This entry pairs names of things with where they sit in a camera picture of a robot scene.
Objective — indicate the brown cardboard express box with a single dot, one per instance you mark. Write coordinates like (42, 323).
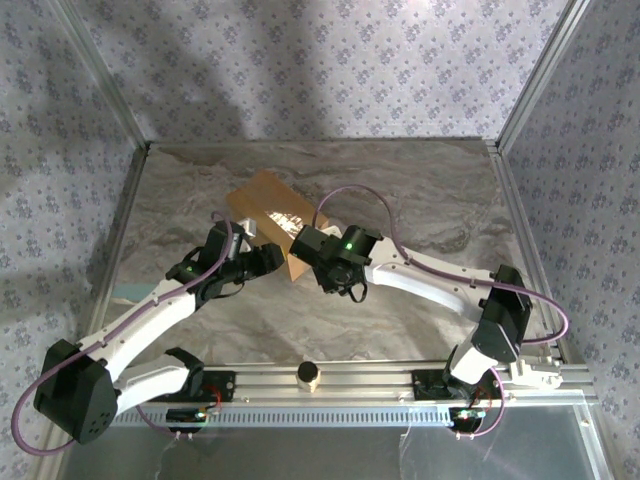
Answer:
(262, 200)

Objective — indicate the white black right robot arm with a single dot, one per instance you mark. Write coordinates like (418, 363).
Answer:
(425, 280)

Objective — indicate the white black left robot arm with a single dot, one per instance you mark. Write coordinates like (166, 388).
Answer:
(150, 315)

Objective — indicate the clear packing tape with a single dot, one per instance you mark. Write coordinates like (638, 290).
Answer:
(286, 221)

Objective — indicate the blue beige hand tool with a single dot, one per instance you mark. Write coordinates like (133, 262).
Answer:
(135, 290)

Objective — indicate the black knob on beige base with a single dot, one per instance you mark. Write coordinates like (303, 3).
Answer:
(308, 372)

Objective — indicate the shiny metal sheet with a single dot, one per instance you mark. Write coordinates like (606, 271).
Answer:
(300, 455)

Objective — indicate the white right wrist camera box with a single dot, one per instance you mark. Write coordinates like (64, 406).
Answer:
(332, 230)

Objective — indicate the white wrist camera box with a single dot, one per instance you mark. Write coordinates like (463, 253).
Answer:
(332, 230)
(248, 227)

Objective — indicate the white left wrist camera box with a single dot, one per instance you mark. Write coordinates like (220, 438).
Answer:
(248, 227)

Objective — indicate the aluminium table side rail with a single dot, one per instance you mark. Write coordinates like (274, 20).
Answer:
(129, 200)
(517, 225)

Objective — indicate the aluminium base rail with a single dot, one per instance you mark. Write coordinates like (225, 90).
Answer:
(360, 382)

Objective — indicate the aluminium frame post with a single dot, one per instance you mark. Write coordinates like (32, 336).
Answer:
(105, 80)
(541, 75)

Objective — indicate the white printed bracket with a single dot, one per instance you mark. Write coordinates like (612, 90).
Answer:
(537, 374)

